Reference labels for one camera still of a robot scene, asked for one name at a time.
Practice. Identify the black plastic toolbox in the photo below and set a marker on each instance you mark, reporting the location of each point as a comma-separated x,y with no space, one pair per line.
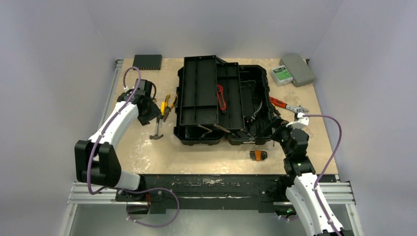
199,119

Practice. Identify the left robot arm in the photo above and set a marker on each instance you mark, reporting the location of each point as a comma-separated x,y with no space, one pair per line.
96,159

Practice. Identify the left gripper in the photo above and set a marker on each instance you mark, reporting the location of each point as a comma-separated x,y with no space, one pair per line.
154,112

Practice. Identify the yellow handled pliers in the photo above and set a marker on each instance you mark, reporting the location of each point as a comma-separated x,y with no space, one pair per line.
167,106

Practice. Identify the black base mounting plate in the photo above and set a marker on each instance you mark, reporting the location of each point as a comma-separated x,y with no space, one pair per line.
209,192

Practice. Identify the orange hex key set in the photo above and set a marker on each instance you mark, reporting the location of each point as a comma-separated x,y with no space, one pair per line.
258,155

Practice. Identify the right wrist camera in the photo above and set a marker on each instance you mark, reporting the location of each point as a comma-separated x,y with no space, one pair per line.
301,120

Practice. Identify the aluminium frame rail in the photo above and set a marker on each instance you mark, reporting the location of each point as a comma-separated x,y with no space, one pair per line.
107,82

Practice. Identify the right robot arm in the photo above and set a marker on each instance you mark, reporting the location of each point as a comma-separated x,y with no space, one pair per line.
303,190

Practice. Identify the red black utility knife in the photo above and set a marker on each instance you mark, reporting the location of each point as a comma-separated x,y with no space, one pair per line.
221,99

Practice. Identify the grey plastic case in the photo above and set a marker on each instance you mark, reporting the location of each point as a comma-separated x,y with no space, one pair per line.
298,68

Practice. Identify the small claw hammer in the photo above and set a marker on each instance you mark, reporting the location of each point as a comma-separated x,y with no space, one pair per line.
157,135

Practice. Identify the black network switch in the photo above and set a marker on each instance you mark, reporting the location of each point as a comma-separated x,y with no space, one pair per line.
147,62

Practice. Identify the green white small box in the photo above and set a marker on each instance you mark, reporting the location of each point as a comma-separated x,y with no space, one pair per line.
281,76

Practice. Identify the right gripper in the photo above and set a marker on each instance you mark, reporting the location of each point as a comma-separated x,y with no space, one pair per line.
278,127

